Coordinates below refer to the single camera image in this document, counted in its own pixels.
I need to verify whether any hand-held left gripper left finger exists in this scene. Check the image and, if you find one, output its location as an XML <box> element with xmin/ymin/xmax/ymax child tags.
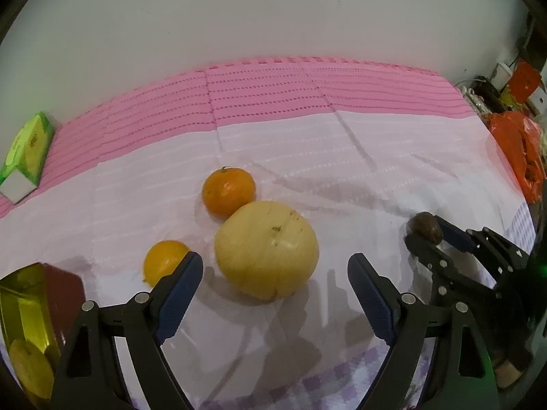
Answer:
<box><xmin>50</xmin><ymin>251</ymin><xmax>204</xmax><ymax>410</ymax></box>

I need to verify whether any orange tangerine with stem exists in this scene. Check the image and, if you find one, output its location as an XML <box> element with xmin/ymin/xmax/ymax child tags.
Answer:
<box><xmin>202</xmin><ymin>166</ymin><xmax>257</xmax><ymax>218</ymax></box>

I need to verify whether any pink and purple bed sheet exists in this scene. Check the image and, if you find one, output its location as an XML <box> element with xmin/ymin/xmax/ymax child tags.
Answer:
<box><xmin>0</xmin><ymin>55</ymin><xmax>539</xmax><ymax>410</ymax></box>

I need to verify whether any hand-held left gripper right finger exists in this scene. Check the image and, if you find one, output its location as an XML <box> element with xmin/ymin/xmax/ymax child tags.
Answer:
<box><xmin>347</xmin><ymin>253</ymin><xmax>501</xmax><ymax>410</ymax></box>

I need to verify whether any orange plastic bag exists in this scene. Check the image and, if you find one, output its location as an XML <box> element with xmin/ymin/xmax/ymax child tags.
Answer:
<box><xmin>488</xmin><ymin>111</ymin><xmax>547</xmax><ymax>203</ymax></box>

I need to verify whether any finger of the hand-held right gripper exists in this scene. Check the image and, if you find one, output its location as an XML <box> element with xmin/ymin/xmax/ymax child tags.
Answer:
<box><xmin>404</xmin><ymin>231</ymin><xmax>501</xmax><ymax>308</ymax></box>
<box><xmin>433</xmin><ymin>216</ymin><xmax>533</xmax><ymax>280</ymax></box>

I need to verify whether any red packet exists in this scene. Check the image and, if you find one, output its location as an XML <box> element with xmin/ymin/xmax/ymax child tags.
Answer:
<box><xmin>508</xmin><ymin>62</ymin><xmax>540</xmax><ymax>100</ymax></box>

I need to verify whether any yellow melon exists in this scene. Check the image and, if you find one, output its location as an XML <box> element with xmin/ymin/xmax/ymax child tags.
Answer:
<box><xmin>214</xmin><ymin>200</ymin><xmax>320</xmax><ymax>301</ymax></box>

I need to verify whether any gold metal tin box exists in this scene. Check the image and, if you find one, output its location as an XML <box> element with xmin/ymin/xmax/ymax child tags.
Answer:
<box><xmin>0</xmin><ymin>262</ymin><xmax>86</xmax><ymax>402</ymax></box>

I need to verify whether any green tissue box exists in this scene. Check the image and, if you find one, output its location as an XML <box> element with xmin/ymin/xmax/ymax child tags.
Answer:
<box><xmin>0</xmin><ymin>112</ymin><xmax>56</xmax><ymax>205</ymax></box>

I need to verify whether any dark brown passion fruit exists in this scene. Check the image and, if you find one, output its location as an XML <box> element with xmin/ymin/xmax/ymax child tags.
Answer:
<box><xmin>408</xmin><ymin>212</ymin><xmax>443</xmax><ymax>245</ymax></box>

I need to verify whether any yellow-green pear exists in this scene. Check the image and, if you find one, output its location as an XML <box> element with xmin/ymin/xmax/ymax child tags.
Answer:
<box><xmin>9</xmin><ymin>339</ymin><xmax>55</xmax><ymax>399</ymax></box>

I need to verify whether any yellowish orange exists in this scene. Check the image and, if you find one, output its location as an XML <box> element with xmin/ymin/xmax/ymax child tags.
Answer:
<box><xmin>143</xmin><ymin>240</ymin><xmax>191</xmax><ymax>287</ymax></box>

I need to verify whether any person's right hand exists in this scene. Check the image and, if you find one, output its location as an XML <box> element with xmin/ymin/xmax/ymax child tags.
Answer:
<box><xmin>491</xmin><ymin>356</ymin><xmax>525</xmax><ymax>389</ymax></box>

